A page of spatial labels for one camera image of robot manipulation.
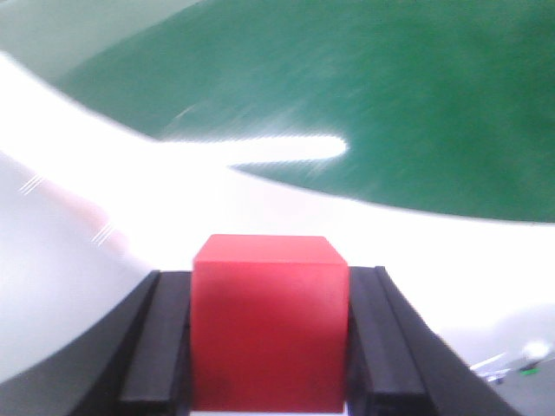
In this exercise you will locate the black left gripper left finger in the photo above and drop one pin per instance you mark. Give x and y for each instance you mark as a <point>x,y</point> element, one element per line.
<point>139,358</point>

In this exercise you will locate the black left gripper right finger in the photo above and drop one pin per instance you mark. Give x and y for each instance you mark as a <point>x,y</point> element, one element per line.
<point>398,366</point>

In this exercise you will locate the red cube block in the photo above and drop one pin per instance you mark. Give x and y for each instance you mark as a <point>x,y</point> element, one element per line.
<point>269,325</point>

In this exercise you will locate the white outer conveyor rim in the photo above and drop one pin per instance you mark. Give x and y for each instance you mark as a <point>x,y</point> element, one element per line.
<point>89,207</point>

